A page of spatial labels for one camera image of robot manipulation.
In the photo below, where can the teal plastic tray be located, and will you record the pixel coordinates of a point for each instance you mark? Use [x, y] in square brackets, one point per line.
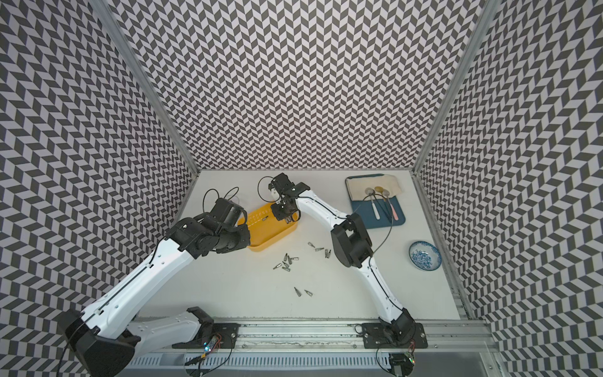
[364, 209]

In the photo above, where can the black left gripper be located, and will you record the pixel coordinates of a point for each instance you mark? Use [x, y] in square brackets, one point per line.
[244, 239]

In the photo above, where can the aluminium corner post right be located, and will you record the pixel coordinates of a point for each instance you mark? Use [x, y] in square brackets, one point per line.
[467, 59]

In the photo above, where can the gold spoon green handle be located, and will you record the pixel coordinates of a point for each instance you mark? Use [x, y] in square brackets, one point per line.
[379, 190]

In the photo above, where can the pink handled spoon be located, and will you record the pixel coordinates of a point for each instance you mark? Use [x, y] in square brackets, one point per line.
[392, 207]

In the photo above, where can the aluminium corner post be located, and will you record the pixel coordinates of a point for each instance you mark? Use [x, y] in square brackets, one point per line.
[114, 31]
[467, 59]

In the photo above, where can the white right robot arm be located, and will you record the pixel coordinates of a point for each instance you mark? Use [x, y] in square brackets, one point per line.
[353, 247]

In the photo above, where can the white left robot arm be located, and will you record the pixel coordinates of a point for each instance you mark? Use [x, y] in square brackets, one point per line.
[105, 337]

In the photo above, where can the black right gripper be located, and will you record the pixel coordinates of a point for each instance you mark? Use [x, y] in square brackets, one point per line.
[279, 215]

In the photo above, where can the aluminium corner post left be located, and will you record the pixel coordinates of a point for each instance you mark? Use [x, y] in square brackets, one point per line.
[114, 31]

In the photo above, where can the blue patterned bowl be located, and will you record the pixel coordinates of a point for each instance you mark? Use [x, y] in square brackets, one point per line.
[425, 256]

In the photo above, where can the beige folded cloth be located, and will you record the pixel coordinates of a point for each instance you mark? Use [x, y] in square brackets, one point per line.
[358, 185]

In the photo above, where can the white handled spoon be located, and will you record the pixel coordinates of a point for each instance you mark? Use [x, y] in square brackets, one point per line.
[370, 193]

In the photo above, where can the yellow plastic storage box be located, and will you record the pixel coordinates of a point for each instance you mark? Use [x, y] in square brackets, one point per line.
[264, 234]

